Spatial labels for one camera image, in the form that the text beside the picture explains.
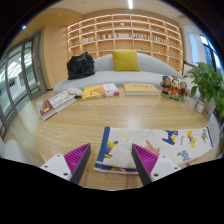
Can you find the colourful figurine group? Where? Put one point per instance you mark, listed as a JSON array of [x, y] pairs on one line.
[[174, 88]]

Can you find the red and white book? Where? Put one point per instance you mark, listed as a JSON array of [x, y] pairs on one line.
[[56, 104]]

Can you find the long ceiling light strip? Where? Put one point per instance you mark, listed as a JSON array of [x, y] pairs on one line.
[[130, 4]]

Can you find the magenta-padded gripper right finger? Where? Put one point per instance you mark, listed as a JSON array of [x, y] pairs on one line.
[[163, 166]]

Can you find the white cartoon-print towel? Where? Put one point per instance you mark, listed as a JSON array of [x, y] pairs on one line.
[[166, 146]]

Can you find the yellow cushion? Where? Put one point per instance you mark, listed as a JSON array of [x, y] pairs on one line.
[[126, 61]]

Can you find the grey curved sofa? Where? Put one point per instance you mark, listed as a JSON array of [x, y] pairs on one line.
[[106, 78]]

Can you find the small white jar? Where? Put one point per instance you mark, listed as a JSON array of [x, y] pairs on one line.
[[199, 106]]

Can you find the green potted plant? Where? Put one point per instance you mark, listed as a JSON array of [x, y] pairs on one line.
[[208, 83]]

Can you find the grey-framed glass door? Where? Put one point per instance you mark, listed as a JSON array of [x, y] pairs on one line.
[[20, 76]]

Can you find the black bag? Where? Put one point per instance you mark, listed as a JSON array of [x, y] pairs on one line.
[[80, 66]]

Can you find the flat yellow box book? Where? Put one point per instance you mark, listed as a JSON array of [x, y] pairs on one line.
[[140, 88]]

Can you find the round ceiling spotlight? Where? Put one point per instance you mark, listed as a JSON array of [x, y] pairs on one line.
[[23, 27]]

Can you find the dark-framed window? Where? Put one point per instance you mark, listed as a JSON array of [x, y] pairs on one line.
[[209, 50]]

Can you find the white book with red spine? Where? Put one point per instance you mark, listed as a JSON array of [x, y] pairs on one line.
[[111, 89]]

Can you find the wooden wall shelf unit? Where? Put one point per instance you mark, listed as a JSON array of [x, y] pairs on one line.
[[125, 43]]

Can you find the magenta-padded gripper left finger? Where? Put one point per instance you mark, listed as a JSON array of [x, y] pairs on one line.
[[56, 165]]

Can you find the white sheer curtain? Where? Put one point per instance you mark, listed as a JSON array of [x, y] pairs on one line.
[[195, 48]]

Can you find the small patterned pouch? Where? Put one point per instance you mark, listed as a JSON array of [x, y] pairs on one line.
[[75, 91]]

